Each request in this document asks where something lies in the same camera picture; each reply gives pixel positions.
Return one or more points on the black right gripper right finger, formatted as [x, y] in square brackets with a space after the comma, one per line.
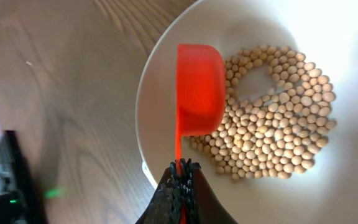
[201, 204]

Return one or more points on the red measuring scoop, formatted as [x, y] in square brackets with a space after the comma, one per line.
[200, 92]

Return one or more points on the cream bowl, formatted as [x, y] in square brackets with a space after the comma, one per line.
[286, 149]

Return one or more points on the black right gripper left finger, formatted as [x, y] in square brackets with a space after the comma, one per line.
[166, 203]

